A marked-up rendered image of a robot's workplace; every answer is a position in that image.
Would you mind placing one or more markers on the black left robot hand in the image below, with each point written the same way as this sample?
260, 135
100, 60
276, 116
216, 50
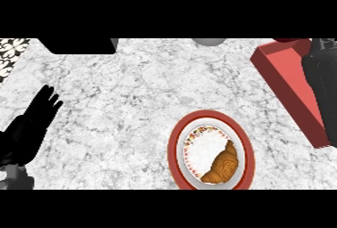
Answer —
31, 121

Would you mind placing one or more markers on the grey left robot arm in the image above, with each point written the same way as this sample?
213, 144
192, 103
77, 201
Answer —
15, 178

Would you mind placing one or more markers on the red rimmed white plate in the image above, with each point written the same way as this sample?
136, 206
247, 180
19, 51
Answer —
205, 145

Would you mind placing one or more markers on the brown pear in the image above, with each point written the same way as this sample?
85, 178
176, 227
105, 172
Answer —
221, 166

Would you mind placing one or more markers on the red cardboard box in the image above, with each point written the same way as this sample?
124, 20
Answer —
291, 86

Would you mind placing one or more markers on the black white patterned tile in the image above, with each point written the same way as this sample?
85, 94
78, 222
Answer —
9, 55

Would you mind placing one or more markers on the black flat panel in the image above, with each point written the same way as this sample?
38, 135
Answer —
78, 45

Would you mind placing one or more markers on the grey round object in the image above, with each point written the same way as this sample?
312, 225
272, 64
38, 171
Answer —
210, 41

